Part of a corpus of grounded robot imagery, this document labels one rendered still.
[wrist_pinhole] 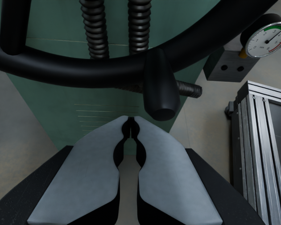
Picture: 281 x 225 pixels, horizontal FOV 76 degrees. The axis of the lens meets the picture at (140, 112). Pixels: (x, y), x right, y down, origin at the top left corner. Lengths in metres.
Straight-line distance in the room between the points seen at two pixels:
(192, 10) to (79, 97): 0.33
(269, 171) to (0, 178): 1.02
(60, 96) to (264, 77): 1.37
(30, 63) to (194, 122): 0.93
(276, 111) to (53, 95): 0.91
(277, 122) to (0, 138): 1.23
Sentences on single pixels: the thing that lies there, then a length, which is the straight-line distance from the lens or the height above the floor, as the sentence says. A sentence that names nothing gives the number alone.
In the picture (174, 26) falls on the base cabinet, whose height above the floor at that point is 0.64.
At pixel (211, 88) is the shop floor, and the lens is 1.25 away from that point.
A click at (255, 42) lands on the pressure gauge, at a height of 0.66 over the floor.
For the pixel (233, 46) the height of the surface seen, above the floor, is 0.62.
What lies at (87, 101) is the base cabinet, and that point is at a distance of 0.51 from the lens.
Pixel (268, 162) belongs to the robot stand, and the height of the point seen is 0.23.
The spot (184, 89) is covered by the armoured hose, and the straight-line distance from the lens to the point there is 0.32.
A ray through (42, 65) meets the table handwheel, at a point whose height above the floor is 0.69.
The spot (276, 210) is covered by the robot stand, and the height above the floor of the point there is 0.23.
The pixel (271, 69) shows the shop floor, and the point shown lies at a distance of 1.68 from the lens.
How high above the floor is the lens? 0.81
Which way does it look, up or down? 55 degrees down
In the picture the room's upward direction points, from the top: 12 degrees clockwise
